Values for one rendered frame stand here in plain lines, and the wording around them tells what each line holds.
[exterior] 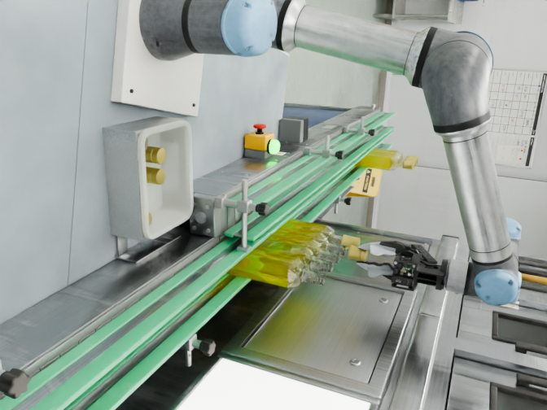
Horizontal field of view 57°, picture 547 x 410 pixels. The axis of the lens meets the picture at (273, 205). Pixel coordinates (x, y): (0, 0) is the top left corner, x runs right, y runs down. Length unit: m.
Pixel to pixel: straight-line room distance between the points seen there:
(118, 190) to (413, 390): 0.69
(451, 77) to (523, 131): 6.10
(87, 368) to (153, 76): 0.59
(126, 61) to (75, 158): 0.21
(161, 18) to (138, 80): 0.13
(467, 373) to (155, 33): 0.95
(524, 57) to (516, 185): 1.58
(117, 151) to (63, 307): 0.30
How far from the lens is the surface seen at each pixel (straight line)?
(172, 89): 1.15
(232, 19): 0.97
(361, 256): 1.26
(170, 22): 1.03
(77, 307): 0.94
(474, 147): 0.93
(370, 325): 1.22
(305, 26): 1.07
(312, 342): 1.14
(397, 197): 7.31
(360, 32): 1.05
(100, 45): 1.01
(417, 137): 7.08
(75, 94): 0.96
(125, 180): 1.01
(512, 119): 6.97
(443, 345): 1.25
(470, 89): 0.90
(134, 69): 1.04
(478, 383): 1.19
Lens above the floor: 1.42
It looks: 22 degrees down
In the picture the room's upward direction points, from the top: 100 degrees clockwise
